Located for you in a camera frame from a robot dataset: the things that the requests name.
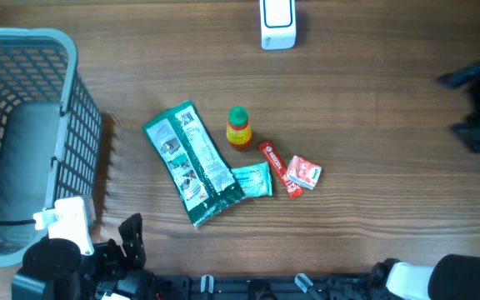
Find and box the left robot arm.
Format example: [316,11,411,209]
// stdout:
[11,213,154,300]

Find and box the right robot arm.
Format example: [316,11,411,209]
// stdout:
[364,62,480,299]

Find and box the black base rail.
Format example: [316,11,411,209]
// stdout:
[148,273,396,300]

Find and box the sriracha bottle green cap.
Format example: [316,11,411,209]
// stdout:
[226,107,253,151]

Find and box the white barcode scanner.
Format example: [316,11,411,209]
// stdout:
[259,0,297,51]

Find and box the red Nescafe stick sachet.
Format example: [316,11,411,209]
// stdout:
[258,141,303,198]

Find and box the green 3M gloves package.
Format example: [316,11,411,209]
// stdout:
[142,100,245,228]

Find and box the teal wet wipes pack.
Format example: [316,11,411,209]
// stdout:
[231,162,273,198]

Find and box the red tissue packet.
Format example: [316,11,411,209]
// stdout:
[287,155,323,190]

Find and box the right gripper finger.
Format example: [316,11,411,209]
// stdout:
[437,61,480,88]
[451,122,480,153]

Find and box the grey plastic shopping basket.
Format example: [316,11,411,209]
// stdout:
[0,28,103,267]

